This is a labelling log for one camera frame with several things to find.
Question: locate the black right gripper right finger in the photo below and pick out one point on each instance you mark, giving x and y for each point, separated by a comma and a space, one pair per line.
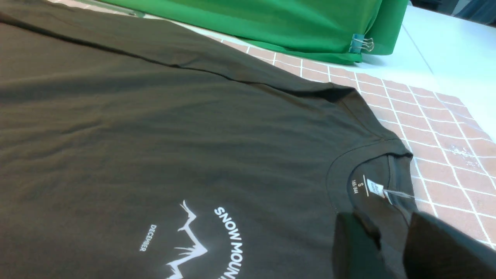
437, 250

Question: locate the pink checkered tablecloth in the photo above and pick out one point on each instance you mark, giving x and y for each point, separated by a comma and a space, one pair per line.
453, 169

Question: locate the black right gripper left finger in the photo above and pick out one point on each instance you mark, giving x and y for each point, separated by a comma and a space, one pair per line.
356, 251

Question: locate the green backdrop cloth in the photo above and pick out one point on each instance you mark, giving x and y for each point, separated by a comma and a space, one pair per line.
319, 30

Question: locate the silver binder clip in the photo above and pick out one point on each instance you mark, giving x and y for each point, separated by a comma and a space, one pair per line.
360, 43

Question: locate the gray long-sleeved shirt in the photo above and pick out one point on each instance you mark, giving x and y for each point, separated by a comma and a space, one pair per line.
134, 148

